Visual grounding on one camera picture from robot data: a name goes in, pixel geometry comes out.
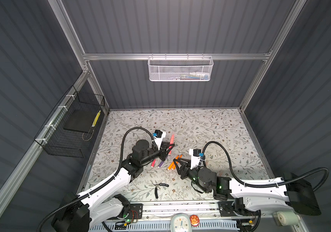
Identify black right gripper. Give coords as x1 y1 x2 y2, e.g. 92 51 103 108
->
173 156 209 193

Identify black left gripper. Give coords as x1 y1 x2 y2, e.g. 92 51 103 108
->
140 142 174 168

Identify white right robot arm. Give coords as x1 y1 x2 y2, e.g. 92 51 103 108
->
173 158 321 216

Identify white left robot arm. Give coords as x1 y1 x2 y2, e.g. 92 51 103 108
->
51 140 174 232

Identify white analog clock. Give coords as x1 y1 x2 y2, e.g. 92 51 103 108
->
170 213 192 232

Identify yellow marker in basket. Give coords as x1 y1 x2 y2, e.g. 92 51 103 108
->
92 110 101 128

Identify black flat pad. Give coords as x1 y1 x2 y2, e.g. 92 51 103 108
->
63 110 97 133

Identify white tape roll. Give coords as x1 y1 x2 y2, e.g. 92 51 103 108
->
273 211 301 226

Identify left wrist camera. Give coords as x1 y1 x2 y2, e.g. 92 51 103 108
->
153 130 166 150

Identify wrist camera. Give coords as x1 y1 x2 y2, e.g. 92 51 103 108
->
153 130 166 150
189 149 205 169

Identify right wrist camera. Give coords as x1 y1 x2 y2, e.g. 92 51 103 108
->
189 149 205 169

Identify black handled pliers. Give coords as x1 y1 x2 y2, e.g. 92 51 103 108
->
154 183 169 199

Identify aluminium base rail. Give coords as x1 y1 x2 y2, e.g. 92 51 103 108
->
124 198 265 222

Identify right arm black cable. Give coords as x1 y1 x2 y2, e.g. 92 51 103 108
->
201 141 330 192

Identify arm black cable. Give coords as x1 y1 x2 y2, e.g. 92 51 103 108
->
36 127 156 232
201 141 330 192

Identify white wire mesh basket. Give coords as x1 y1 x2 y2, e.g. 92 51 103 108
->
147 56 214 82

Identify black wire wall basket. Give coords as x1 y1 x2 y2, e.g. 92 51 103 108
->
35 88 106 158

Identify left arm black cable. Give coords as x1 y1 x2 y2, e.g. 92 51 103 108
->
36 127 156 232

